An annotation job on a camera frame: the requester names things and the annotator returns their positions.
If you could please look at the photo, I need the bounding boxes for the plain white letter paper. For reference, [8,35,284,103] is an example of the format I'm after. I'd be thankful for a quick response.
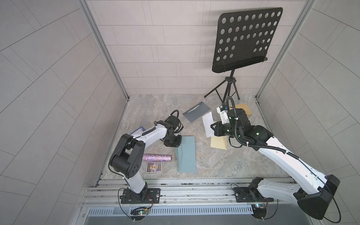
[202,112,214,138]

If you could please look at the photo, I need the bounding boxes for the teal blue envelope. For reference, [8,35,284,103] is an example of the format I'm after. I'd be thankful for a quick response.
[175,136,197,173]

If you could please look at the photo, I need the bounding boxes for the white letter with blue print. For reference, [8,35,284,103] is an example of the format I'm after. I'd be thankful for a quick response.
[130,126,146,137]

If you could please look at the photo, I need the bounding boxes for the tan kraft envelope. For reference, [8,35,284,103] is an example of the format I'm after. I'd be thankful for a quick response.
[235,104,252,116]

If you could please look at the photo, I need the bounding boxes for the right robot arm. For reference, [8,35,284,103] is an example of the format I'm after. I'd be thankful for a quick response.
[211,96,340,220]

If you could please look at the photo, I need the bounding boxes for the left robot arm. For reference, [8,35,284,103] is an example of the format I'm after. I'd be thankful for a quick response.
[108,110,183,204]

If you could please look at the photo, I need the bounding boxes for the cream yellow envelope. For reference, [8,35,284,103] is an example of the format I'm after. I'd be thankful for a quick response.
[211,136,227,150]

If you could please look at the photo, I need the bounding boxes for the dark grey envelope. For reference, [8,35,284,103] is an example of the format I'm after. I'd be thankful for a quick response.
[183,102,211,123]

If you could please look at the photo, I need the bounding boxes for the glittery purple microphone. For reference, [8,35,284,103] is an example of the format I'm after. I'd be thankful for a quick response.
[142,154,172,162]

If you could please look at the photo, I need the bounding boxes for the small colourful picture card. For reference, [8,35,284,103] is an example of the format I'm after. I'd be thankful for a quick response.
[146,162,162,173]

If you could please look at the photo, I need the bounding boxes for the left green circuit board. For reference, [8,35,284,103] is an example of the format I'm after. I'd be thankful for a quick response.
[130,207,150,220]

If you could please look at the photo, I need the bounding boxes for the green circuit board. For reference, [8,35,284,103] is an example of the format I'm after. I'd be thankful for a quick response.
[251,203,267,220]
[130,207,150,220]

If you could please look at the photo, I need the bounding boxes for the white ventilation grille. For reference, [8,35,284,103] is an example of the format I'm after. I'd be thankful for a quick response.
[88,205,253,217]

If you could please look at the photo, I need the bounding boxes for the right green circuit board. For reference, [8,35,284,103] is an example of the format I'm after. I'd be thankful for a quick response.
[251,203,267,220]

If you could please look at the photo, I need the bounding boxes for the black perforated music stand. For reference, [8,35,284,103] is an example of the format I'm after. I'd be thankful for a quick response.
[204,7,284,103]

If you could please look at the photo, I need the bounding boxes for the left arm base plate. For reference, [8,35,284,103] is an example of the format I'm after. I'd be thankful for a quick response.
[120,188,161,204]

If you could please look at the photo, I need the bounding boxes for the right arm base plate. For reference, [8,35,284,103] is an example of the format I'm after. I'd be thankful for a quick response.
[232,187,274,203]

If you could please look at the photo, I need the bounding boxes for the aluminium rail frame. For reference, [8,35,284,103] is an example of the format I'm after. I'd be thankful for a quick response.
[81,178,310,209]

